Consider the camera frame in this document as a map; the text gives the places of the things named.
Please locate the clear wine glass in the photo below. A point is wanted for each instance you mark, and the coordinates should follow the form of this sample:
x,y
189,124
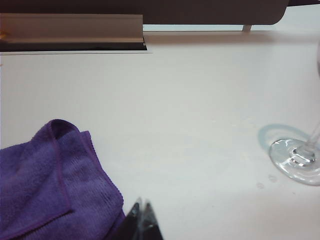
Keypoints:
x,y
287,155

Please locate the wide brown desk partition panel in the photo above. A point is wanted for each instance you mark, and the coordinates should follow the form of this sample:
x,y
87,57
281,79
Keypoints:
x,y
200,12

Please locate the purple microfibre cloth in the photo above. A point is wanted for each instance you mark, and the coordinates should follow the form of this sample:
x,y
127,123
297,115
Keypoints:
x,y
37,175

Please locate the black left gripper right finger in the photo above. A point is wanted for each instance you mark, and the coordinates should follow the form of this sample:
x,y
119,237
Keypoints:
x,y
152,225

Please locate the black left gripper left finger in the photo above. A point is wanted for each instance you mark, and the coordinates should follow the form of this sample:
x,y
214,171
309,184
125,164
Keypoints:
x,y
130,225

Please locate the beige cardboard box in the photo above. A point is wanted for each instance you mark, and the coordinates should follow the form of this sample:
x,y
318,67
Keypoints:
x,y
75,27

